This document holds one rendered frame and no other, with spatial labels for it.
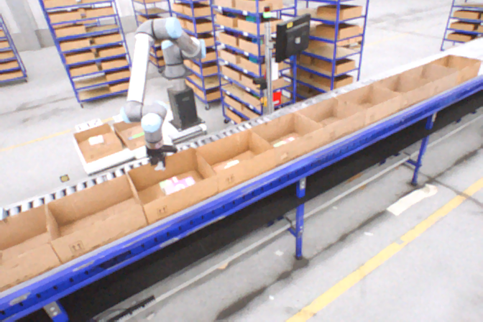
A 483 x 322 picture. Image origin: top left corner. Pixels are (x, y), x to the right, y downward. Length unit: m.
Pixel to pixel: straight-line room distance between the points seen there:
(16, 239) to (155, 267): 0.68
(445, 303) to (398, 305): 0.30
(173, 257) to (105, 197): 0.50
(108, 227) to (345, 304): 1.59
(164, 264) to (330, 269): 1.25
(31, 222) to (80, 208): 0.21
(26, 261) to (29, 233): 0.30
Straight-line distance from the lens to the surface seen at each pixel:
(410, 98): 2.71
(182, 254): 1.86
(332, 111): 2.49
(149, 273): 1.84
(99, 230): 1.60
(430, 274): 2.71
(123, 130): 2.93
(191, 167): 1.92
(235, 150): 2.03
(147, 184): 1.87
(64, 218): 1.89
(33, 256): 1.63
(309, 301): 2.38
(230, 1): 3.50
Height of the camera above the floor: 2.03
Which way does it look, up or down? 31 degrees down
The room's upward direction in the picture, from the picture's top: 4 degrees counter-clockwise
